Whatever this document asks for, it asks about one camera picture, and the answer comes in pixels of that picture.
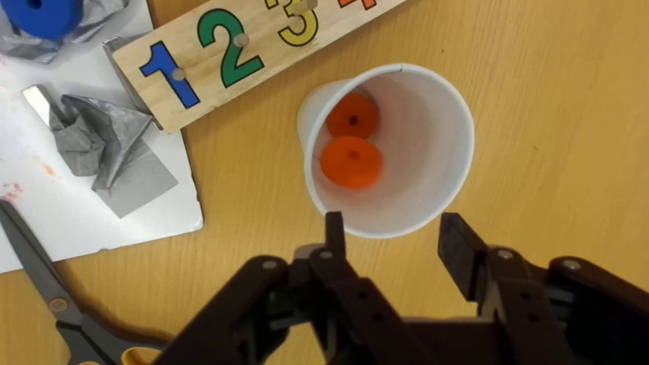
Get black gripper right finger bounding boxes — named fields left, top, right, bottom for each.
left=439, top=213, right=574, bottom=365

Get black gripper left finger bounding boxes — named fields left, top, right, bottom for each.
left=301, top=211, right=403, bottom=365

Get orange ring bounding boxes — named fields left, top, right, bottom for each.
left=318, top=133, right=386, bottom=193
left=324, top=91, right=381, bottom=142

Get white paper cup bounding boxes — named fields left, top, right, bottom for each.
left=297, top=63, right=475, bottom=239

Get orange grey scissors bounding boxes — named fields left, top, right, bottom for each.
left=0, top=200, right=165, bottom=365

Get crumpled grey tape piece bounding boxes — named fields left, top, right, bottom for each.
left=23, top=85, right=179, bottom=216

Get wooden number puzzle board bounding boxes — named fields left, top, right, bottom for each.
left=111, top=0, right=405, bottom=132

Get blue ring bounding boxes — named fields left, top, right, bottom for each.
left=7, top=0, right=86, bottom=41

